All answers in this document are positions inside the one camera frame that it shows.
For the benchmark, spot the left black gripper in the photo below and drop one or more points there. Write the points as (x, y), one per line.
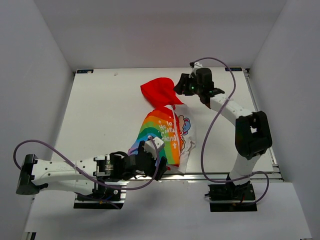
(162, 167)

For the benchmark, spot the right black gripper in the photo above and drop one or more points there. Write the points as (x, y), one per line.
(184, 80)

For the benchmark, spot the white red cartoon jacket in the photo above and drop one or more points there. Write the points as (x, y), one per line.
(170, 120)

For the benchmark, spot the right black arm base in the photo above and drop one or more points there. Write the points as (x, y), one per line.
(227, 197)

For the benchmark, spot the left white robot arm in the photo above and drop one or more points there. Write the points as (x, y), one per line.
(94, 176)

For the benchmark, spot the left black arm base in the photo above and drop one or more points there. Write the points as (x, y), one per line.
(92, 196)

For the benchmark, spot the right blue corner label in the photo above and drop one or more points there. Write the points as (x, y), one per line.
(233, 69)

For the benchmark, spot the blue corner label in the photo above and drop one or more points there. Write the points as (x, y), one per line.
(233, 69)
(84, 71)

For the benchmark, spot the left blue corner label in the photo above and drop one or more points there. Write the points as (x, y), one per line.
(84, 71)

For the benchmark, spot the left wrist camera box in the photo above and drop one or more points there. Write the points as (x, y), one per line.
(153, 145)

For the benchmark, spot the aluminium right side rail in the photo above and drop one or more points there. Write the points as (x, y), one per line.
(275, 174)

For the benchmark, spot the aluminium rail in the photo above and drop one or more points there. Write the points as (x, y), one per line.
(275, 174)
(162, 177)

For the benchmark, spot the aluminium front rail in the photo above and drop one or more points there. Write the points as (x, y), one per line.
(162, 177)

